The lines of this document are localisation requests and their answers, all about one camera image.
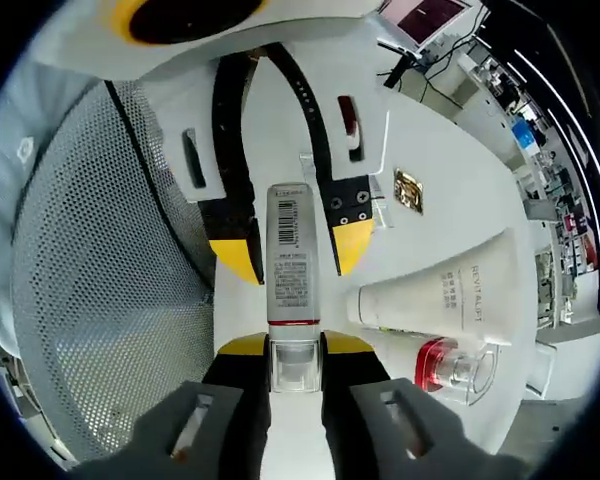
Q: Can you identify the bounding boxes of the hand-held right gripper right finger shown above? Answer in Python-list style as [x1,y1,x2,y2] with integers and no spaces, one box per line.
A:
[319,329,526,480]

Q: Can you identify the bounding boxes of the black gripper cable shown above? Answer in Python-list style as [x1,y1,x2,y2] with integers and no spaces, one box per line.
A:
[104,79,217,291]

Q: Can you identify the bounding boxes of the white counter cabinets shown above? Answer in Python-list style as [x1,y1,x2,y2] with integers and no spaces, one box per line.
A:
[452,49,526,166]

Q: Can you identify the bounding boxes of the red banded skincare bottle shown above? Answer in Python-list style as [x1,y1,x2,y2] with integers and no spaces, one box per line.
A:
[413,335,504,407]

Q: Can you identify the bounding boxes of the store shelf with goods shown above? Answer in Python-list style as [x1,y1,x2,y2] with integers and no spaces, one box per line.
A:
[529,164,600,326]

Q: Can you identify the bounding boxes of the white skincare tube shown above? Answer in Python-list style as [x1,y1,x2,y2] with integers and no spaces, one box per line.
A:
[344,227,521,346]

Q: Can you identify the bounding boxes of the small white skincare bottle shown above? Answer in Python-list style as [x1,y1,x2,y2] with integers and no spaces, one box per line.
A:
[265,182,324,394]

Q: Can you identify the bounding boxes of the black laptop stand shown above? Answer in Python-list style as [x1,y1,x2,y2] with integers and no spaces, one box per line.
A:
[377,39,429,90]

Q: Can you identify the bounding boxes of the blue storage box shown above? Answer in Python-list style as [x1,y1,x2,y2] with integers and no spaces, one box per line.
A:
[510,118,537,150]

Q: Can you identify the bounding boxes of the white laptop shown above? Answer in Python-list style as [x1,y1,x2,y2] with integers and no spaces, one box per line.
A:
[377,0,475,50]

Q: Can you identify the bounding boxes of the gold foil skincare sachet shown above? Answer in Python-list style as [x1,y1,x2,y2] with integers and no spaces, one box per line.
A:
[392,168,425,216]

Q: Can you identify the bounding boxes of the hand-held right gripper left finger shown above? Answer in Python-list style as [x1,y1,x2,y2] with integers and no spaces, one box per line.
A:
[72,333,274,480]

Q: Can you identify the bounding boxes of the person's light blue shirt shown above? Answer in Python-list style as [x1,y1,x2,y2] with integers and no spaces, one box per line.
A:
[0,64,99,361]

